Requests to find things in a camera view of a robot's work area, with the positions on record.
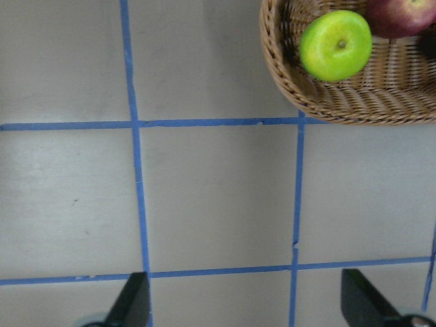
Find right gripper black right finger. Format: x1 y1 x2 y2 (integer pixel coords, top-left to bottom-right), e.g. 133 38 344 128
340 268 401 327

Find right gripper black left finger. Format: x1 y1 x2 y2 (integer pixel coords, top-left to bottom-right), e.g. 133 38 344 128
104 272 151 327

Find green apple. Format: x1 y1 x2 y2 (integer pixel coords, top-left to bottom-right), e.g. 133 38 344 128
299 10 373 82

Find dark red apple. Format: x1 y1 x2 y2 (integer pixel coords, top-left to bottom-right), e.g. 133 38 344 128
418 24 436 59

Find red yellow apple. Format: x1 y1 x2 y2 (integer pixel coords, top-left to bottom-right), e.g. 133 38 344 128
365 0 435 39

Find brown wicker basket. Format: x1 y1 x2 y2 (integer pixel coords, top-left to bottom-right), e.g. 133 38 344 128
260 1 435 125

